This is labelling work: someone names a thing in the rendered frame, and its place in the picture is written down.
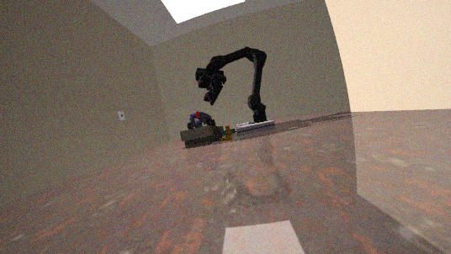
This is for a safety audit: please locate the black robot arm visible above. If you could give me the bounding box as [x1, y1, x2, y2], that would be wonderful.
[195, 46, 267, 123]

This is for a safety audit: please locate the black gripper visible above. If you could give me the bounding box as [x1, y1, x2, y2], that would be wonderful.
[204, 73, 226, 105]

